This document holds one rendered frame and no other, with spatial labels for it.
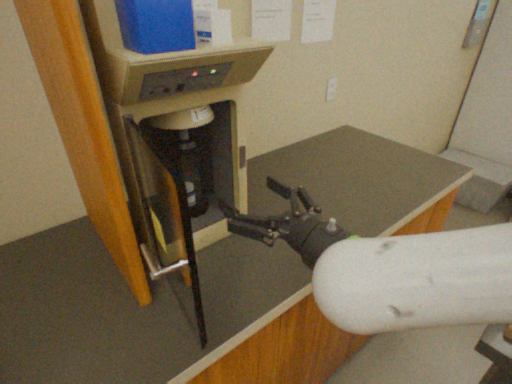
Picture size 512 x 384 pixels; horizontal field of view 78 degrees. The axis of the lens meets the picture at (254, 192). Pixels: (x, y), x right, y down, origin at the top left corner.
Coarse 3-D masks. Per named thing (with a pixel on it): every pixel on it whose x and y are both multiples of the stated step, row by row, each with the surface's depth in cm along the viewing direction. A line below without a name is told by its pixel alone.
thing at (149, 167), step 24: (144, 144) 53; (144, 168) 60; (168, 168) 44; (144, 192) 69; (168, 192) 47; (168, 216) 53; (168, 240) 60; (168, 264) 68; (192, 264) 50; (192, 288) 53; (192, 312) 59
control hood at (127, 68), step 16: (208, 48) 59; (224, 48) 60; (240, 48) 62; (256, 48) 65; (272, 48) 67; (112, 64) 57; (128, 64) 51; (144, 64) 53; (160, 64) 55; (176, 64) 57; (192, 64) 59; (208, 64) 62; (240, 64) 68; (256, 64) 71; (112, 80) 60; (128, 80) 55; (224, 80) 71; (240, 80) 75; (128, 96) 59
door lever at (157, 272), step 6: (144, 246) 58; (150, 246) 58; (144, 252) 56; (150, 252) 56; (144, 258) 57; (150, 258) 55; (150, 264) 54; (156, 264) 54; (174, 264) 54; (180, 264) 54; (150, 270) 53; (156, 270) 53; (162, 270) 53; (168, 270) 53; (174, 270) 54; (180, 270) 55; (156, 276) 52; (162, 276) 53
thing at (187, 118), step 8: (208, 104) 82; (176, 112) 76; (184, 112) 77; (192, 112) 77; (200, 112) 79; (208, 112) 81; (152, 120) 79; (160, 120) 77; (168, 120) 77; (176, 120) 76; (184, 120) 77; (192, 120) 77; (200, 120) 79; (208, 120) 81; (168, 128) 77; (176, 128) 77; (184, 128) 77
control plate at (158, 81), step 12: (156, 72) 56; (168, 72) 58; (180, 72) 60; (192, 72) 62; (204, 72) 64; (216, 72) 66; (144, 84) 58; (156, 84) 60; (168, 84) 62; (216, 84) 71; (144, 96) 62; (156, 96) 64
